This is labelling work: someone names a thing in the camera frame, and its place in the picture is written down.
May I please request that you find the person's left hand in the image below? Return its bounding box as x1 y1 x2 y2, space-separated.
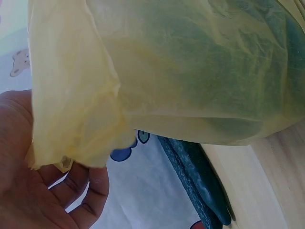
0 89 111 229

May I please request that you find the yellow translucent plastic bag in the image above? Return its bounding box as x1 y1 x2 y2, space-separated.
26 0 305 174

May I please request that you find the dark green mat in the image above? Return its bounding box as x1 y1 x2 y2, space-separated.
142 0 305 229

